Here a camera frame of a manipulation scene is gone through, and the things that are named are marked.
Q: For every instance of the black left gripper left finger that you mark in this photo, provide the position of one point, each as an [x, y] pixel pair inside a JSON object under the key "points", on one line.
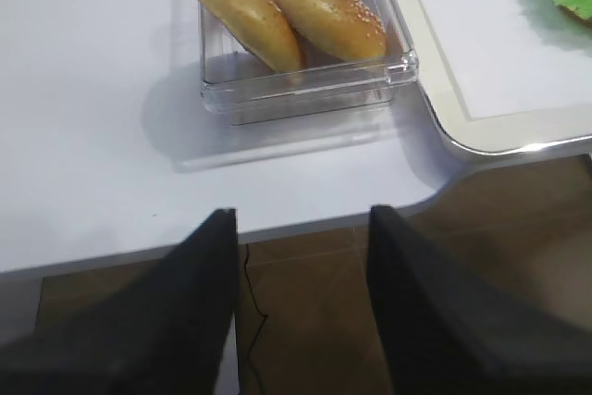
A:
{"points": [[164, 333]]}

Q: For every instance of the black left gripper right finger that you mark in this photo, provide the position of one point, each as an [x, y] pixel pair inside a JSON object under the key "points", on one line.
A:
{"points": [[444, 330]]}

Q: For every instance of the white serving tray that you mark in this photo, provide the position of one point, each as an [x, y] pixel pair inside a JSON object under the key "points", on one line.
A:
{"points": [[532, 133]]}

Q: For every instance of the white tray liner paper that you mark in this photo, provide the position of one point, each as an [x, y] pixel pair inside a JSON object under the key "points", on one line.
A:
{"points": [[514, 56]]}

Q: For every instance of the clear plastic bun container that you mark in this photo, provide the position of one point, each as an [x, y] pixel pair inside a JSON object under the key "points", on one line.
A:
{"points": [[250, 113]]}

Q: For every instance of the left sesame bun half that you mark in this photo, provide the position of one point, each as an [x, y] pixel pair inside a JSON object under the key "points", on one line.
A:
{"points": [[260, 27]]}

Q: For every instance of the sesame bun half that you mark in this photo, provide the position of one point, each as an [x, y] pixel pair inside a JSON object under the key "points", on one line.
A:
{"points": [[260, 27], [346, 29]]}

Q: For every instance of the bottom burger bun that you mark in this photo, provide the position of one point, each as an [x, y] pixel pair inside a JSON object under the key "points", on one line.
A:
{"points": [[572, 15]]}

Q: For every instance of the right sesame bun half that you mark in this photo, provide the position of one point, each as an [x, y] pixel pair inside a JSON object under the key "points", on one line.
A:
{"points": [[346, 29]]}

